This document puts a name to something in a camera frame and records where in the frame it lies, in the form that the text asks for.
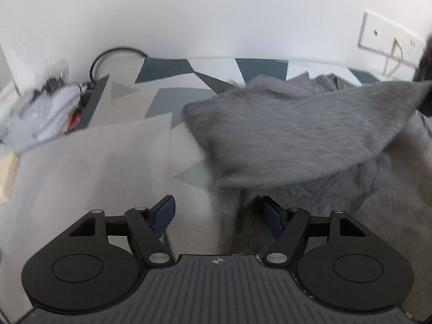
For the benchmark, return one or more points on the white power socket plate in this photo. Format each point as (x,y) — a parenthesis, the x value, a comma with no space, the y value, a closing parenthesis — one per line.
(416,54)

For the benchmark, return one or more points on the beige flat object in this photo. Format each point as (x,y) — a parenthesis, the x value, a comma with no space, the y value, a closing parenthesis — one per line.
(8,175)

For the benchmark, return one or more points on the clear plastic bags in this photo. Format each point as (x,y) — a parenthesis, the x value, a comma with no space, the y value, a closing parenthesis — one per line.
(50,114)

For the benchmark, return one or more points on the grey knit sweater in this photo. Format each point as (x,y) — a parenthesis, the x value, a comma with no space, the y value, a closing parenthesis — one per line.
(303,135)

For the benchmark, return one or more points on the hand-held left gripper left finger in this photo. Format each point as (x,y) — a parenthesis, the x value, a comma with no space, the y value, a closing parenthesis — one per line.
(165,212)

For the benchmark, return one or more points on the white foam sheet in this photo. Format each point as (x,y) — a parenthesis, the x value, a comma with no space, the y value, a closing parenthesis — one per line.
(101,162)

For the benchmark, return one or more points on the small red packet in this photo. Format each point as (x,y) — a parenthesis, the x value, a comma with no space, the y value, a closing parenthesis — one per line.
(76,121)

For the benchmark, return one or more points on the white coax wall plate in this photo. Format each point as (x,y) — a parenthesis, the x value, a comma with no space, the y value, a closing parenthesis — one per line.
(368,37)

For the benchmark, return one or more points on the black bag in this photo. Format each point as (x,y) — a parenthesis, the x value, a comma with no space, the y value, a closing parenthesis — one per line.
(427,60)

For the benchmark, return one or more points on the white data wall plate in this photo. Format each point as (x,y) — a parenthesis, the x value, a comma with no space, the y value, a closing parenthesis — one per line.
(406,42)

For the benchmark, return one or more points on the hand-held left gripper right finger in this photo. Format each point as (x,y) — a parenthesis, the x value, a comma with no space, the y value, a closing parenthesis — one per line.
(271,214)

